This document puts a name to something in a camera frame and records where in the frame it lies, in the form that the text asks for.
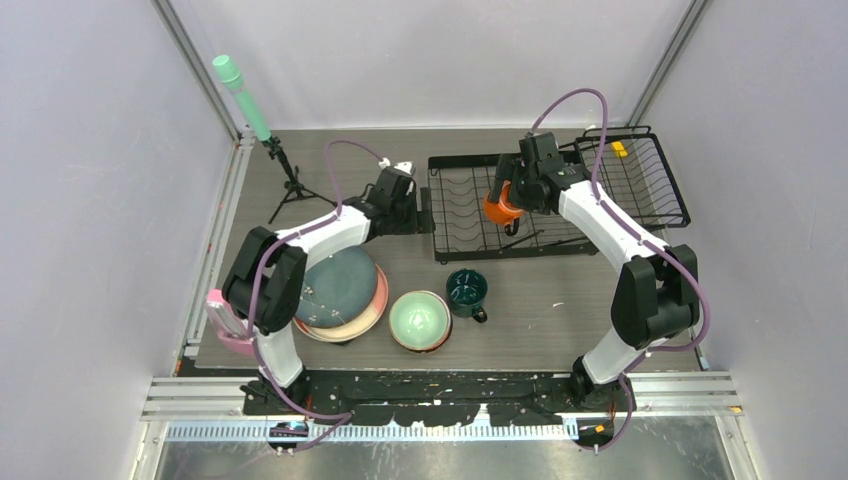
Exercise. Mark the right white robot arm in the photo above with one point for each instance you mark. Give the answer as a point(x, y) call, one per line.
point(657, 295)

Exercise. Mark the black wire dish rack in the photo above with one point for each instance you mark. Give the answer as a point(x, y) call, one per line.
point(458, 185)

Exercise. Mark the green microphone on tripod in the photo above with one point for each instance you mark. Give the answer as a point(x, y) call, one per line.
point(231, 78)

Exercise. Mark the dark green mug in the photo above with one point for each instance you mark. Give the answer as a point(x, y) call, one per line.
point(466, 291)

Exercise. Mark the blue floral plate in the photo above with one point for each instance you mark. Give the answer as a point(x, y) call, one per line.
point(337, 289)

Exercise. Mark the pink cream plate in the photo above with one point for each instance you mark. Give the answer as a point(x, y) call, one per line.
point(361, 324)

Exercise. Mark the aluminium frame rail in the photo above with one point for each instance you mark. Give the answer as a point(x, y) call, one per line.
point(211, 409)

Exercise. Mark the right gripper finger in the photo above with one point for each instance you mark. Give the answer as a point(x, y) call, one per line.
point(517, 176)
point(504, 172)

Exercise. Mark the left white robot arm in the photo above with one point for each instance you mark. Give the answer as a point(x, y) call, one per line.
point(265, 281)

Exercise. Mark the orange mug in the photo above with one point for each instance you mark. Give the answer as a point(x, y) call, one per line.
point(499, 210)

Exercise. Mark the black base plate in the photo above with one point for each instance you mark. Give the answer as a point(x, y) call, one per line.
point(436, 398)

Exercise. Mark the yellow block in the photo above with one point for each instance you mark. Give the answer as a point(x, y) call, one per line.
point(619, 149)

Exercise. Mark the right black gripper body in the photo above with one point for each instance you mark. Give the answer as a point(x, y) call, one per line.
point(530, 176)

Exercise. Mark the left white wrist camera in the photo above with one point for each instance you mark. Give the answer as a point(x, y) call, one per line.
point(395, 179)

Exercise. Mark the black wire rack side tray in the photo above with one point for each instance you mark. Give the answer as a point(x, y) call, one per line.
point(642, 184)

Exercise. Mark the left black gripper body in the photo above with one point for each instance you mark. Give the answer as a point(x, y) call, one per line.
point(404, 216)

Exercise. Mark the pink box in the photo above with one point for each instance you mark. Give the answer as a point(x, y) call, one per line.
point(228, 327)

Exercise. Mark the cream bowl red rim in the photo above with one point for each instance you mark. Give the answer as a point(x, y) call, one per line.
point(424, 346)

